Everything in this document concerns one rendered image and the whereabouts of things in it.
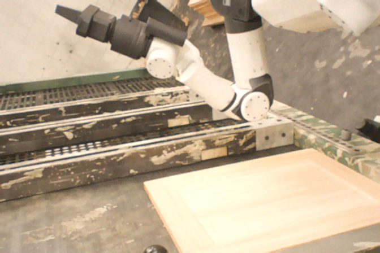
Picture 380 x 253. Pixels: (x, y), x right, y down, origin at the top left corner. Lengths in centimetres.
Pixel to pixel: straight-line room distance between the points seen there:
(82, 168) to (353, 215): 64
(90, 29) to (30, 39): 516
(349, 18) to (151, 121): 104
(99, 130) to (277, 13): 77
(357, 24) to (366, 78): 208
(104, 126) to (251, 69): 59
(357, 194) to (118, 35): 63
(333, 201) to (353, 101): 164
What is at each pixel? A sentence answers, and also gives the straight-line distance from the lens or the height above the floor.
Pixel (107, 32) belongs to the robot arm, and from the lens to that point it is 96.
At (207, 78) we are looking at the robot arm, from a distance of 101.
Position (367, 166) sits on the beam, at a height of 91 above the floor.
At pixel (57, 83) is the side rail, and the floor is 141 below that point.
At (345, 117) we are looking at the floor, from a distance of 252.
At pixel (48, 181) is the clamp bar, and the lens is 110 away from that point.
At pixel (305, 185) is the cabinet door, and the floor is 101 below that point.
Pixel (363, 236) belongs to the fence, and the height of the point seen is 106.
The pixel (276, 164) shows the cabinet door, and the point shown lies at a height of 101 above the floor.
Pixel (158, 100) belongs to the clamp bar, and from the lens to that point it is 170.
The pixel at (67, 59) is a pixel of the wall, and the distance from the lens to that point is 615.
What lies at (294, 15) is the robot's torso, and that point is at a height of 127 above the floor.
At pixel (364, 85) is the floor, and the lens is 256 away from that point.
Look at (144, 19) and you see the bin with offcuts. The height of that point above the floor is 55.
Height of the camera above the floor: 168
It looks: 25 degrees down
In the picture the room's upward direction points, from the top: 62 degrees counter-clockwise
